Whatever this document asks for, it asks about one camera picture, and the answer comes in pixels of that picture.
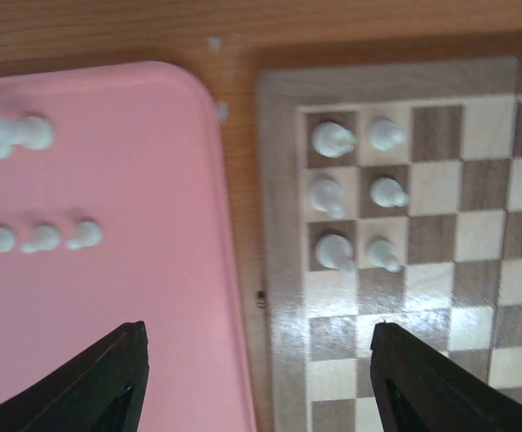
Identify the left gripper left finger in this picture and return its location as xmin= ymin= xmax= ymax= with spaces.
xmin=0 ymin=321 xmax=149 ymax=431

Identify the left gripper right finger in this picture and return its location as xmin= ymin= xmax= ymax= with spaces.
xmin=370 ymin=322 xmax=522 ymax=432

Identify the pink plastic tray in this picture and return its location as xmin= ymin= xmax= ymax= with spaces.
xmin=0 ymin=62 xmax=256 ymax=431

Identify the white chess knight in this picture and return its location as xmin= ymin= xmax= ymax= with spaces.
xmin=308 ymin=176 xmax=346 ymax=220

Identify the white chess pieces row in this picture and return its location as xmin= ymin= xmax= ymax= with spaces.
xmin=0 ymin=112 xmax=111 ymax=271

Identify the wooden chess board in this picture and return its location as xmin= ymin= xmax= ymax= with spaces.
xmin=257 ymin=57 xmax=522 ymax=431

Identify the white chess bishop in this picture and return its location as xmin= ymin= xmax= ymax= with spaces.
xmin=314 ymin=234 xmax=356 ymax=275

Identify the white chess rook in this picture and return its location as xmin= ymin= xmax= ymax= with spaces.
xmin=311 ymin=121 xmax=357 ymax=158

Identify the white chess pawn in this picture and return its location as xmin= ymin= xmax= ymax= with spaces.
xmin=369 ymin=117 xmax=407 ymax=152
xmin=369 ymin=177 xmax=409 ymax=208
xmin=366 ymin=238 xmax=402 ymax=273

